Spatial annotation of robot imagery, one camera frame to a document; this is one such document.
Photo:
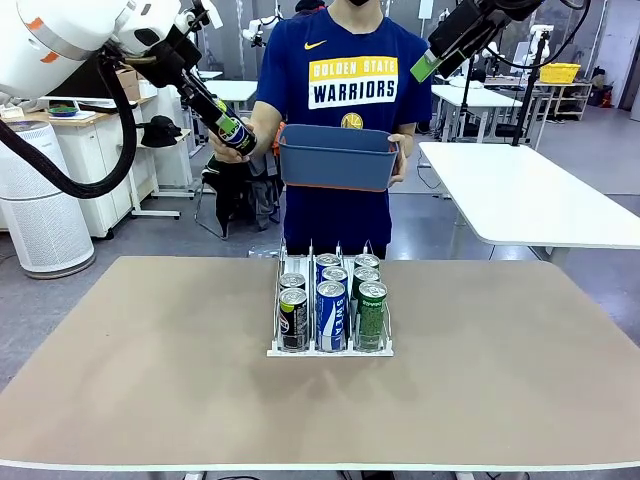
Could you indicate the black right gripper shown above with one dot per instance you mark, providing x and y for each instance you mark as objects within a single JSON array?
[{"x": 480, "y": 22}]

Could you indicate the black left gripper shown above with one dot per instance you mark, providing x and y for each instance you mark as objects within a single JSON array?
[{"x": 170, "y": 62}]

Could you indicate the black Pepsi can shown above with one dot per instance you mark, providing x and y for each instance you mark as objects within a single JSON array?
[
  {"x": 295, "y": 320},
  {"x": 237, "y": 137},
  {"x": 291, "y": 280}
]

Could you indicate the blue Pocari Sweat can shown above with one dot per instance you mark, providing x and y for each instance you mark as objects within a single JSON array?
[
  {"x": 328, "y": 260},
  {"x": 331, "y": 315},
  {"x": 335, "y": 273}
]

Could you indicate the green beverage can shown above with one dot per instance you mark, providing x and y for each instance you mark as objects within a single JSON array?
[
  {"x": 372, "y": 315},
  {"x": 366, "y": 260},
  {"x": 367, "y": 274}
]

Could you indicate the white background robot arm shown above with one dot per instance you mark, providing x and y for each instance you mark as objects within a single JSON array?
[
  {"x": 257, "y": 30},
  {"x": 539, "y": 42}
]

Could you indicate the person's left forearm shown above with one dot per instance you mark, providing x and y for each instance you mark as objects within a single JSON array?
[{"x": 407, "y": 129}]

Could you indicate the person's right forearm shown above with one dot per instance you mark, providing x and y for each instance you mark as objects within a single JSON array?
[{"x": 265, "y": 125}]

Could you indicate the white can dispenser rack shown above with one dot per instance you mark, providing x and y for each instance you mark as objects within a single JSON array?
[{"x": 330, "y": 351}]

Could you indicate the person's right hand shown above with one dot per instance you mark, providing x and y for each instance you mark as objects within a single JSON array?
[{"x": 225, "y": 154}]

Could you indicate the person's left hand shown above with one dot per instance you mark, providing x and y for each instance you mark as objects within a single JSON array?
[{"x": 405, "y": 155}]

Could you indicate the white desk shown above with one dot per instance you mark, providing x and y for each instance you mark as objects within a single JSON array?
[
  {"x": 480, "y": 95},
  {"x": 235, "y": 90}
]

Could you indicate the black hat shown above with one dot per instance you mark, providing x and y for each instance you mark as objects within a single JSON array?
[{"x": 162, "y": 131}]

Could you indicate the small white box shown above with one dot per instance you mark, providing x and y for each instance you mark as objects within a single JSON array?
[{"x": 148, "y": 90}]

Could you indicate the small cardboard box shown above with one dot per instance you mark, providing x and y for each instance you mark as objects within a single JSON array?
[{"x": 131, "y": 93}]

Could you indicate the black jacket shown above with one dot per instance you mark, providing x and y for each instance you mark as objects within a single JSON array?
[{"x": 227, "y": 185}]

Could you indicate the person in blue shirt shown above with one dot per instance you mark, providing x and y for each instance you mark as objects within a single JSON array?
[{"x": 350, "y": 50}]

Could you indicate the black stand pole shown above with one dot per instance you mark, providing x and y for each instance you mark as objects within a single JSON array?
[{"x": 526, "y": 110}]

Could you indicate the black metal chair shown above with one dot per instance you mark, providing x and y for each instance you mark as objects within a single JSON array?
[{"x": 196, "y": 212}]

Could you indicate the grey garment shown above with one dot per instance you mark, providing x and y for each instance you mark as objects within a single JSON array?
[{"x": 262, "y": 200}]

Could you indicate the yellow plastic crate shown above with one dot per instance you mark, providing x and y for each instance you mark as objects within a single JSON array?
[{"x": 560, "y": 72}]

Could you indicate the small white side table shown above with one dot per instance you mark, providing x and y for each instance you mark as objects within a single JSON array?
[{"x": 131, "y": 205}]

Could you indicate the black computer monitor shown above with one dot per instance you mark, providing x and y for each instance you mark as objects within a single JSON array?
[{"x": 75, "y": 85}]

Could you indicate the wooden shelf unit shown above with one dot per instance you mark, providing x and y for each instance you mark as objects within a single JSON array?
[{"x": 575, "y": 100}]

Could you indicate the green plate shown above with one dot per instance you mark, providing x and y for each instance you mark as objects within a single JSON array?
[{"x": 62, "y": 109}]

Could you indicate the red fire extinguisher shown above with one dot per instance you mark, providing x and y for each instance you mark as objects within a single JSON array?
[{"x": 606, "y": 95}]

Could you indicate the large white table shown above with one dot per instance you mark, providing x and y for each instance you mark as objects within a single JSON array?
[{"x": 550, "y": 215}]

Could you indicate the white air purifier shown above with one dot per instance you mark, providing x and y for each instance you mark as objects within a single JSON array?
[{"x": 45, "y": 225}]

